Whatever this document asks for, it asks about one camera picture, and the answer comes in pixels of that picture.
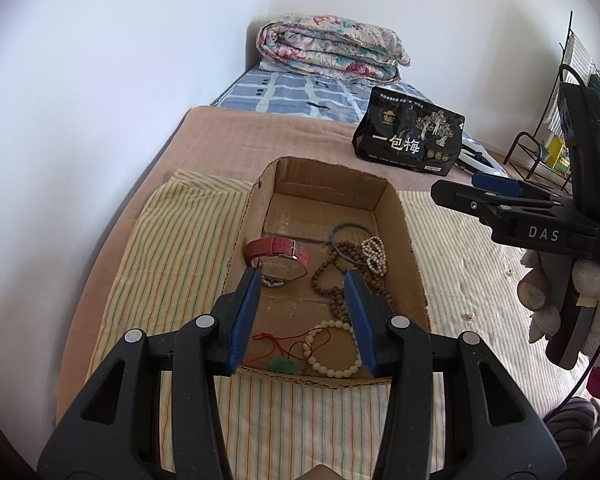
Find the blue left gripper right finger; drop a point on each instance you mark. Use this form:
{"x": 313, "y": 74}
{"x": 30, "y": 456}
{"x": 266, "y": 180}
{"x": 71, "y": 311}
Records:
{"x": 362, "y": 309}

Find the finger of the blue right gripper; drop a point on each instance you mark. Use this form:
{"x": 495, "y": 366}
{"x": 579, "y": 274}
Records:
{"x": 497, "y": 185}
{"x": 462, "y": 198}

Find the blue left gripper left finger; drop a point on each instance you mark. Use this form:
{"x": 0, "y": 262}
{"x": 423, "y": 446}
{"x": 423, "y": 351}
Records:
{"x": 243, "y": 308}

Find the red strap wristwatch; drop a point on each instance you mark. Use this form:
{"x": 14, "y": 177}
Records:
{"x": 279, "y": 259}

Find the red cord jade pendant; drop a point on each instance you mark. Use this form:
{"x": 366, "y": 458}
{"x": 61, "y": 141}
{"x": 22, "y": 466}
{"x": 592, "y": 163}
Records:
{"x": 287, "y": 355}

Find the dark thin bangle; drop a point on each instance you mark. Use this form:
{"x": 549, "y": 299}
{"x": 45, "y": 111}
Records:
{"x": 350, "y": 242}

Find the white gloved right hand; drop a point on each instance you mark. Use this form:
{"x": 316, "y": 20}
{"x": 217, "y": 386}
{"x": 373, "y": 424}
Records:
{"x": 547, "y": 289}

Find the black clothes rack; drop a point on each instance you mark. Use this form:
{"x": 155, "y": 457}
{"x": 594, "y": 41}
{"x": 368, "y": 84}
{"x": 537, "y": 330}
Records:
{"x": 541, "y": 156}

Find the yellow green box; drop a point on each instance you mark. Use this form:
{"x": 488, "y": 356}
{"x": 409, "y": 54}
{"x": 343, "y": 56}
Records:
{"x": 558, "y": 155}

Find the striped yellow towel blanket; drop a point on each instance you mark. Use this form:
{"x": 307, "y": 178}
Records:
{"x": 301, "y": 398}

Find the black snack bag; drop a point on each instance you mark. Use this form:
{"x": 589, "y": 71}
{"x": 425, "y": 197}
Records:
{"x": 402, "y": 131}

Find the open cardboard box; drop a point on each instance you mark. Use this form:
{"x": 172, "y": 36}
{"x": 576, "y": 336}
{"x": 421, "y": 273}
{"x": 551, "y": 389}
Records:
{"x": 303, "y": 199}

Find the striped hanging cloth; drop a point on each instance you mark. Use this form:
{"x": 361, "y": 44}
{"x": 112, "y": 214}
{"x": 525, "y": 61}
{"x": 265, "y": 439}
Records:
{"x": 577, "y": 56}

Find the pink brown blanket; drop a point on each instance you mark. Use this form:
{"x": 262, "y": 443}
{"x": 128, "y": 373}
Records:
{"x": 224, "y": 143}

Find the folded floral quilt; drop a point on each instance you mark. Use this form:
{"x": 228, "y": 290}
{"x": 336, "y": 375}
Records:
{"x": 333, "y": 47}

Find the blue checked bed sheet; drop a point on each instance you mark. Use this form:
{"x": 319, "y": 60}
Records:
{"x": 291, "y": 94}

